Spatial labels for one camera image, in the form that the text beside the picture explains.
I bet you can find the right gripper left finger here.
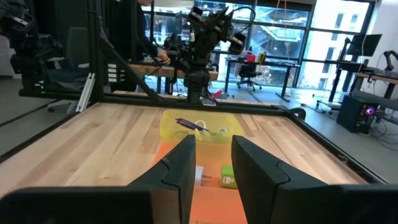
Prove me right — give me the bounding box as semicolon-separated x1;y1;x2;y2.
0;134;197;224

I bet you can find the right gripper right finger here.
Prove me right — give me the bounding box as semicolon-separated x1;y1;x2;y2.
231;135;398;224

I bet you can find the white usb wall charger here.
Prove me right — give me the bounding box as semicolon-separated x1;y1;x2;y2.
194;166;205;187

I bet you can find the green and white charger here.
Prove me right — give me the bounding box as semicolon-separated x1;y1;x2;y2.
220;164;238;190

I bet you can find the purple cable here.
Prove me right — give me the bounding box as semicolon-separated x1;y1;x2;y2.
175;118;209;131

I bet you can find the white cable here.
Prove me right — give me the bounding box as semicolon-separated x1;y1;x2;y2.
194;119;229;134

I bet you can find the translucent orange plastic bin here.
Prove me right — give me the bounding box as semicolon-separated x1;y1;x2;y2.
152;138;249;224

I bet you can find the translucent yellow plastic bin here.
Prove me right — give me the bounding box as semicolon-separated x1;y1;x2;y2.
160;109;244;144

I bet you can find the black office chair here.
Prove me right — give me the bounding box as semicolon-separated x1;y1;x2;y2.
236;63;262;91

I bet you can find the person's hand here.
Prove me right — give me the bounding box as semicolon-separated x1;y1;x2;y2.
156;49;170;65

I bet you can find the black background desk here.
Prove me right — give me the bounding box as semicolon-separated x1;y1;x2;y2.
223;57;302;103

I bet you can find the wooden background table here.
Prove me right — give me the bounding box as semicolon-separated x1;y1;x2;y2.
129;62;219;81

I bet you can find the person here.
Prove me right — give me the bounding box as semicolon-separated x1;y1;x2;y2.
114;0;170;93

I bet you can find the black computer purple light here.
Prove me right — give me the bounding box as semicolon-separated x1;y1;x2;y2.
336;94;379;135

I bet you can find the white aluminium bar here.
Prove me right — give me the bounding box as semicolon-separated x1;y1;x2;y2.
75;73;96;113

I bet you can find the grey office chair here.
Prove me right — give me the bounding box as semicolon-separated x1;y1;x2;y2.
46;26;93;85

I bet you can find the black desk monitor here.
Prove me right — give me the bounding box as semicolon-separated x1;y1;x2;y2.
346;33;383;57

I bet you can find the dark wooden desk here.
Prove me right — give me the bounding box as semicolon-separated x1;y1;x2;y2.
317;60;398;110

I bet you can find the black robot station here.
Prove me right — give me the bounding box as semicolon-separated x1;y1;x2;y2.
0;0;63;97

